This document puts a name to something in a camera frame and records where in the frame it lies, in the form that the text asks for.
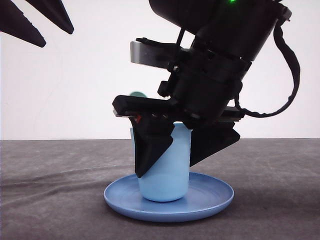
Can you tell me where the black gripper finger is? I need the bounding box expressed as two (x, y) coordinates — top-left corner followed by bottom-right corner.
(26, 0), (74, 35)
(0, 0), (46, 48)

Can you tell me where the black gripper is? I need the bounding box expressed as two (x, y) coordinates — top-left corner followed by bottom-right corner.
(112, 40), (252, 178)

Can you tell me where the light blue plastic cup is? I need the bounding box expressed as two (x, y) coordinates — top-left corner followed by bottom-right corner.
(138, 122), (192, 202)

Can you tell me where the mint green plastic spoon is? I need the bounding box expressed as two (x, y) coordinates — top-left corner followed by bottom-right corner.
(129, 91), (147, 98)

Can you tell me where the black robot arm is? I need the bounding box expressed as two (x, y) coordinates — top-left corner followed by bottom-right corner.
(112, 0), (301, 178)

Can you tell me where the blue plastic plate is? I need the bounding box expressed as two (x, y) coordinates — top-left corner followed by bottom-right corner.
(103, 172), (235, 223)

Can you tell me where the dark grey table mat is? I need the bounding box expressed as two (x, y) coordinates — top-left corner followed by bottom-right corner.
(0, 138), (320, 240)

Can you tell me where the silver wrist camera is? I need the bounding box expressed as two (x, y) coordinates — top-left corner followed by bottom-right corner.
(130, 37), (190, 72)

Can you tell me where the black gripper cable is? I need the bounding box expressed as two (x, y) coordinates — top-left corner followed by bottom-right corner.
(233, 21), (301, 118)

